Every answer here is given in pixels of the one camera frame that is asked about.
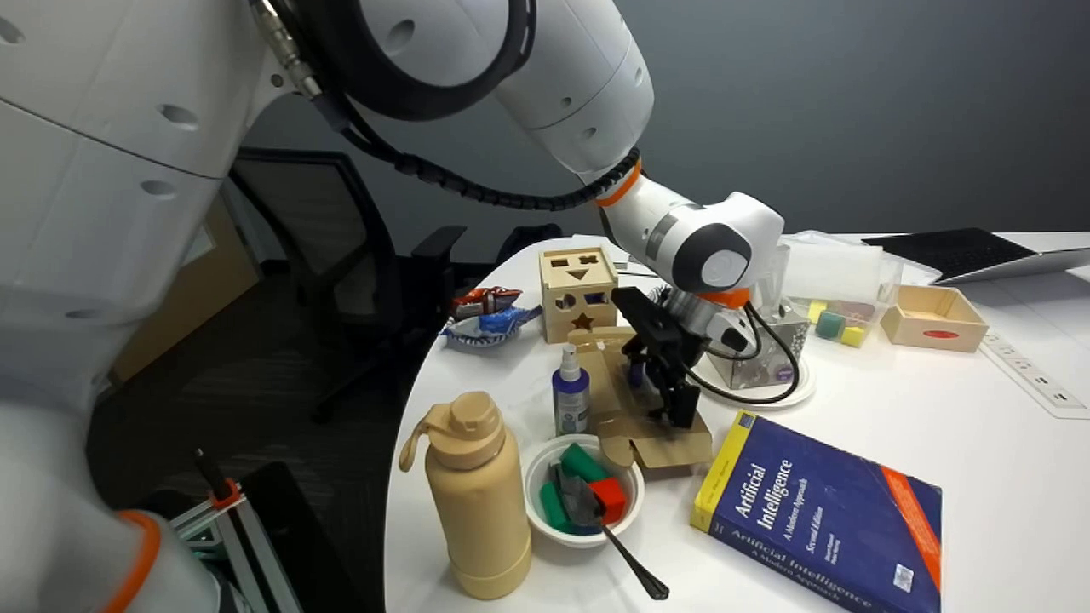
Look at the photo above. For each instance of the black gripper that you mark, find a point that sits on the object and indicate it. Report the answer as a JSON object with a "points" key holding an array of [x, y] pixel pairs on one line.
{"points": [[654, 329]]}

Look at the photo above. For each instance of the brown cardboard box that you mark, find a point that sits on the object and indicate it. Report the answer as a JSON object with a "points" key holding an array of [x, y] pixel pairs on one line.
{"points": [[670, 450]]}

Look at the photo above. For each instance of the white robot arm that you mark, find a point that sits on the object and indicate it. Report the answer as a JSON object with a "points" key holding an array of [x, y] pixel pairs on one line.
{"points": [[114, 172]]}

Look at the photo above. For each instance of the small bottle blue cap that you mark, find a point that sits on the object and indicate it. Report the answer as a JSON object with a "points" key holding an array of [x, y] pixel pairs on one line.
{"points": [[569, 404]]}

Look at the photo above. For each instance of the small clear plastic tub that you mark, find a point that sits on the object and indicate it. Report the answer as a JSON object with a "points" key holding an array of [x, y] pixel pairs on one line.
{"points": [[774, 346]]}

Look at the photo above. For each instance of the white plate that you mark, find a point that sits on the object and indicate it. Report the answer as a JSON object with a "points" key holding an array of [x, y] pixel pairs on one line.
{"points": [[785, 397]]}

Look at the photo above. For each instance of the orange block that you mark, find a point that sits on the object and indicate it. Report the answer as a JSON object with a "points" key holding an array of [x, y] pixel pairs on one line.
{"points": [[610, 498]]}

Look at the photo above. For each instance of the wooden shape sorter cube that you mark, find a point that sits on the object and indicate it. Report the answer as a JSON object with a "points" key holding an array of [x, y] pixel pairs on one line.
{"points": [[564, 308]]}

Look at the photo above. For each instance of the small yellow block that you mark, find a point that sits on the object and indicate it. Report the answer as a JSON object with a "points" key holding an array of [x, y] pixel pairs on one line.
{"points": [[816, 311], [852, 335]]}

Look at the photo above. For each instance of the white bowl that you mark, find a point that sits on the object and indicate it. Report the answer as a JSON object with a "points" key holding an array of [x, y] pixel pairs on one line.
{"points": [[581, 539]]}

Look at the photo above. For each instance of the small green block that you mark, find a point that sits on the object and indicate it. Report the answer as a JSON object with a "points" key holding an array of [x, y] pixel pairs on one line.
{"points": [[833, 325]]}

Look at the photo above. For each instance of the metal spoon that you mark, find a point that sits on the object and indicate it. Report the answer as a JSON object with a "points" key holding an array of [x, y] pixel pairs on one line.
{"points": [[636, 565]]}

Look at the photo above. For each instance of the red snack bag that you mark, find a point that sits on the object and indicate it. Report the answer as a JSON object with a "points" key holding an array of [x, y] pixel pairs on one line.
{"points": [[485, 301]]}

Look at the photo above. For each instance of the blue artificial intelligence book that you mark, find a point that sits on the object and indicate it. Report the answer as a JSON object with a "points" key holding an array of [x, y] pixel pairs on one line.
{"points": [[820, 512]]}

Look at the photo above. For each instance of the clear plastic container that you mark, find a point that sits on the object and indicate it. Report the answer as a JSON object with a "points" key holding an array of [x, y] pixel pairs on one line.
{"points": [[839, 275]]}

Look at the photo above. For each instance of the tan water bottle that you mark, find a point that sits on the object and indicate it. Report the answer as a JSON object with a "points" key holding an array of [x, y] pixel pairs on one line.
{"points": [[481, 512]]}

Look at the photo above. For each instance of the wooden tray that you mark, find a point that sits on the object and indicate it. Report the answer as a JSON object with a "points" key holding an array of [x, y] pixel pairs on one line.
{"points": [[909, 329]]}

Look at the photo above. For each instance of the white ruler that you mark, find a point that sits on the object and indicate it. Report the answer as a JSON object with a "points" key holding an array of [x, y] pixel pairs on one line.
{"points": [[1033, 376]]}

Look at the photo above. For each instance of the black office chair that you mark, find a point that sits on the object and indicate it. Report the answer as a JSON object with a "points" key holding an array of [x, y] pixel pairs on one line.
{"points": [[330, 225]]}

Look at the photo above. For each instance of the tripod with orange band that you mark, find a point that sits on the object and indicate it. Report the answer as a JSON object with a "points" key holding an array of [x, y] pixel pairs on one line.
{"points": [[245, 533]]}

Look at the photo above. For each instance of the brown cardboard panel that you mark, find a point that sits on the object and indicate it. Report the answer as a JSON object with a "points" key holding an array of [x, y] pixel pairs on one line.
{"points": [[192, 308]]}

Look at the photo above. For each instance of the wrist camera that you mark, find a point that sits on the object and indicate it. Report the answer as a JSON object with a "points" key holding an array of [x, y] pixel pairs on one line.
{"points": [[728, 329]]}

